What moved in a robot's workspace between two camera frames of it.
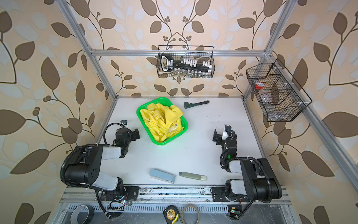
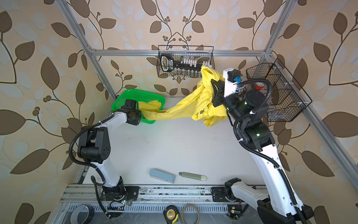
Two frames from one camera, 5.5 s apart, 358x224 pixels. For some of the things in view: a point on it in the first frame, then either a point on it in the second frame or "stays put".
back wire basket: x=182 y=61 stays put
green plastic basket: x=163 y=101 to x=140 y=96
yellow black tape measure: x=171 y=214 stays put
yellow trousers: x=163 y=121 to x=199 y=105
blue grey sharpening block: x=162 y=175 stays put
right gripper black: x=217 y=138 to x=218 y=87
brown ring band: x=189 y=205 stays put
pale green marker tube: x=201 y=178 stays put
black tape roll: x=82 y=214 stays put
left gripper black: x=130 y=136 to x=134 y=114
